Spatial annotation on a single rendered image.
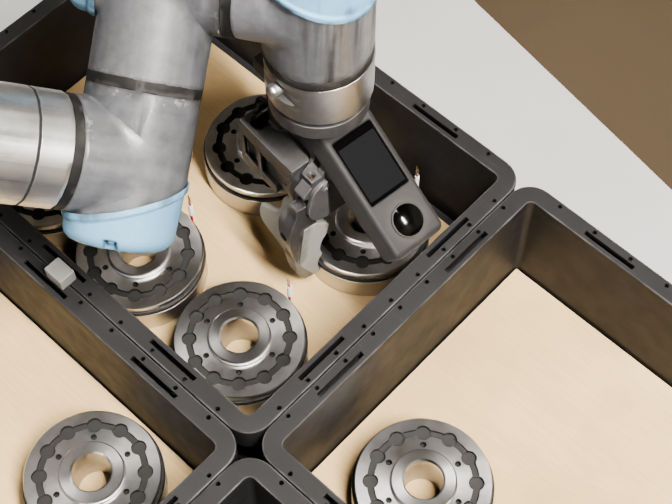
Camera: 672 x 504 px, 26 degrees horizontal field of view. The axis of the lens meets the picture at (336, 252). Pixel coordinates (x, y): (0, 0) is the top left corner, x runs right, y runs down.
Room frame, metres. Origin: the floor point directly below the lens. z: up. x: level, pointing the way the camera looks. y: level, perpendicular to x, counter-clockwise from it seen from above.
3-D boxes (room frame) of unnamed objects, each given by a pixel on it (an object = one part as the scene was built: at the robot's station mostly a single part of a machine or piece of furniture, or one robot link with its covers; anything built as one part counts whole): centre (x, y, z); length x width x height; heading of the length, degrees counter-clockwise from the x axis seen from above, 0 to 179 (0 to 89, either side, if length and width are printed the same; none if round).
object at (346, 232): (0.61, -0.02, 0.86); 0.05 x 0.05 x 0.01
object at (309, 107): (0.60, 0.01, 1.07); 0.08 x 0.08 x 0.05
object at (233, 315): (0.50, 0.07, 0.86); 0.05 x 0.05 x 0.01
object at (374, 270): (0.61, -0.02, 0.86); 0.10 x 0.10 x 0.01
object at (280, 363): (0.50, 0.07, 0.86); 0.10 x 0.10 x 0.01
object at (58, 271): (0.52, 0.20, 0.94); 0.02 x 0.01 x 0.01; 47
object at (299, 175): (0.61, 0.02, 0.99); 0.09 x 0.08 x 0.12; 40
